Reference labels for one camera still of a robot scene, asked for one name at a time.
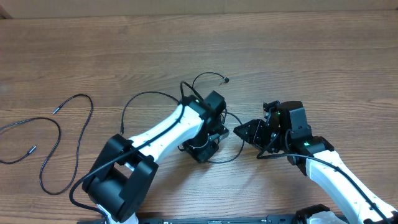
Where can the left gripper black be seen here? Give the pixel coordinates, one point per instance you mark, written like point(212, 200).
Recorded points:
point(201, 154)

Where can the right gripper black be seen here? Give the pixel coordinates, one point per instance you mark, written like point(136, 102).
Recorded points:
point(255, 127)

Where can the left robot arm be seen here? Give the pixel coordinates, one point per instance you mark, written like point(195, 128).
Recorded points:
point(125, 168)

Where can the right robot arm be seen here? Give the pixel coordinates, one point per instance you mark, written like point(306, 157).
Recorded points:
point(285, 132)

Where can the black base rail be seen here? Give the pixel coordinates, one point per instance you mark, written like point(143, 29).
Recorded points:
point(269, 219)

